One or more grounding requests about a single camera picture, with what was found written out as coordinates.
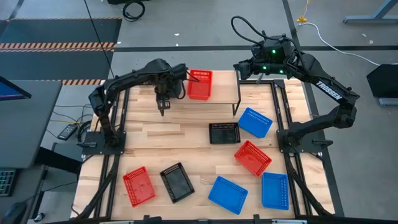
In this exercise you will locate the wooden shelf with black legs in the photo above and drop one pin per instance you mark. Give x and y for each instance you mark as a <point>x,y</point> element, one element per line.
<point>224,90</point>

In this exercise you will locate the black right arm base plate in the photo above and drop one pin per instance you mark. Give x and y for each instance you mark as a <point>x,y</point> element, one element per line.
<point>311,146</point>

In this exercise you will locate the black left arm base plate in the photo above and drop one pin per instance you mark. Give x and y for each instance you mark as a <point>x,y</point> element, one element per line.
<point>93,149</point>

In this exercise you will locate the blue slotted plastic basket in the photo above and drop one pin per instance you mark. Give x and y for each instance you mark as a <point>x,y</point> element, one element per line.
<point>275,191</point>
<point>228,195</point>
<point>255,123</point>

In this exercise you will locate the computer monitor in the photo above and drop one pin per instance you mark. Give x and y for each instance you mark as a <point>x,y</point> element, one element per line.
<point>9,91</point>

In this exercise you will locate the black frame clamp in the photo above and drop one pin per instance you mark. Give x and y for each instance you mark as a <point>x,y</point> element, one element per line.
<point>146,219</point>
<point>256,218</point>

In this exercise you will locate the backlit keyboard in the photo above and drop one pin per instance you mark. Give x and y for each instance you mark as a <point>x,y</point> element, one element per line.
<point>6,183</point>

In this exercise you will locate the grey metal table leg frame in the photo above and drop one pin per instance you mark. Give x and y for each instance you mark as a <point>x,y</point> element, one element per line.
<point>373,20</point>

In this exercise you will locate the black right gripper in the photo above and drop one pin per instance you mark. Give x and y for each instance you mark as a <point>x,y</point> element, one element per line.
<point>255,69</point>

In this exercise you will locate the black aluminium table frame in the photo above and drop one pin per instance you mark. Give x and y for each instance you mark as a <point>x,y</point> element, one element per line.
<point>279,118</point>

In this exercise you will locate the black slotted plastic basket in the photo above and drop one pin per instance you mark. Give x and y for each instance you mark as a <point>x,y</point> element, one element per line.
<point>224,135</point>
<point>177,183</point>

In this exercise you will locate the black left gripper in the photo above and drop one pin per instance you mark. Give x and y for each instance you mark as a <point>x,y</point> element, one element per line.
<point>163,91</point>

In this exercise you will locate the red slotted plastic basket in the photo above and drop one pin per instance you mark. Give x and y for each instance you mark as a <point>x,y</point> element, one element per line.
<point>199,90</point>
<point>139,186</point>
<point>252,158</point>

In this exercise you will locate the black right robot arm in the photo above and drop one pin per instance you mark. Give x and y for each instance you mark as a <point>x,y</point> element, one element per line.
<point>326,87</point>

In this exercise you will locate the grey desk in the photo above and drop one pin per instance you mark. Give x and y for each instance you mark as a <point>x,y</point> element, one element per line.
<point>25,130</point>

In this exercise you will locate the black power adapter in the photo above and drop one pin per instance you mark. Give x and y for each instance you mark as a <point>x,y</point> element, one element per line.
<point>66,132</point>

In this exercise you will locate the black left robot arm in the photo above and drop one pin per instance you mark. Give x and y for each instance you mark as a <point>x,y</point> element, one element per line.
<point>130,76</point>

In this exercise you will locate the black hazard-striped floor mat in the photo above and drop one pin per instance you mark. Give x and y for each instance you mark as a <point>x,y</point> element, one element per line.
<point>46,67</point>

